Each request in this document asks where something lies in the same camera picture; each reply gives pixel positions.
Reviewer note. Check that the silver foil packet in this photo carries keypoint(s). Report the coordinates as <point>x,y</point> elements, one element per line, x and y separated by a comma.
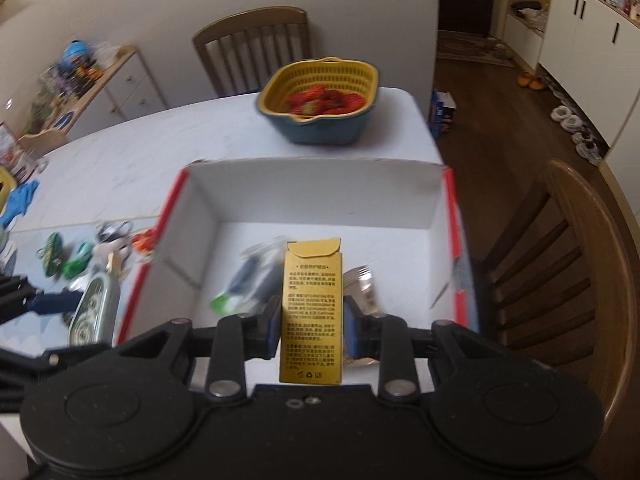
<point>362,285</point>

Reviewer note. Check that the blue box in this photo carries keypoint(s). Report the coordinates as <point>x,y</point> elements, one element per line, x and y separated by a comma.
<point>442,112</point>

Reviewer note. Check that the red white cardboard box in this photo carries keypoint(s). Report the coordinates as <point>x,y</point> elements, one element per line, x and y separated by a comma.
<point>320,195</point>

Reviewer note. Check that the cartoon face plush pendant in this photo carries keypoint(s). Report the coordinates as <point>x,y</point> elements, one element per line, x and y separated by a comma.
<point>109,252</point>

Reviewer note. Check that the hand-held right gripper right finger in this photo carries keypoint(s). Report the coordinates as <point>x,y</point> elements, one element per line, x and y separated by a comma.
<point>352,332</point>

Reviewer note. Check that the silver foil wrapped item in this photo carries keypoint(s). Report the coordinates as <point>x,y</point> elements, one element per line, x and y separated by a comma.
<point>114,230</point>

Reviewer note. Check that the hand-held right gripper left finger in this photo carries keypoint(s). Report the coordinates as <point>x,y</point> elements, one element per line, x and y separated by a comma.
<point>272,327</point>

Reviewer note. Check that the pile of red strawberries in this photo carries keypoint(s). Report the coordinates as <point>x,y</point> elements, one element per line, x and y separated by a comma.
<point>325,100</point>

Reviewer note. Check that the wooden white sideboard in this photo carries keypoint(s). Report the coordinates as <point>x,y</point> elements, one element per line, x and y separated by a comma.
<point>125,90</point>

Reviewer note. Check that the row of white shoes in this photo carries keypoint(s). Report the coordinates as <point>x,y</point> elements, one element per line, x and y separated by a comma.
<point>570,120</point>

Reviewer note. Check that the blue round toy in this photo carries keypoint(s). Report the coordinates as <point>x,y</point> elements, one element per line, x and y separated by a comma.
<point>77,55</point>

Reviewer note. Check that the clear plastic bag dark item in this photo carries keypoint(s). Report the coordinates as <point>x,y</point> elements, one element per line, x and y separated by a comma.
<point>250,280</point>

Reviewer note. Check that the blue cloth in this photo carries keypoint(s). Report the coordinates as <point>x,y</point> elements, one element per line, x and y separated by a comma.
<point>20,200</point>

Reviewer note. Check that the pair of yellow slippers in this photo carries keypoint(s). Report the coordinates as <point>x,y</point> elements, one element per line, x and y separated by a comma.
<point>530,81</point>

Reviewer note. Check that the patterned doormat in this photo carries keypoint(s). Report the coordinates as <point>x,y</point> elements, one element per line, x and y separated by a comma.
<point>475,50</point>

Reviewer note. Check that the yellow carton box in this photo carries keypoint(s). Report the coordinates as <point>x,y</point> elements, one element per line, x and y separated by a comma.
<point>310,310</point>

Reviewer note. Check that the yellow colander in blue bowl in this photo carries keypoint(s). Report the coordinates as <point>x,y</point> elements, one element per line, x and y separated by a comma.
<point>320,127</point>

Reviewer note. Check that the low white shelf bench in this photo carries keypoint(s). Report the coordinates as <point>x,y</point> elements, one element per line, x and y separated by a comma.
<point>520,35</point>

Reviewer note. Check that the wooden slat back chair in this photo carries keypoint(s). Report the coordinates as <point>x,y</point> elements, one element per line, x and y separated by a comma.
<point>250,45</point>
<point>565,240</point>

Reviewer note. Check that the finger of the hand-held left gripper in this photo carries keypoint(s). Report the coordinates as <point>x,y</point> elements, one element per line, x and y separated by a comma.
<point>60,357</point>
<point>52,303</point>

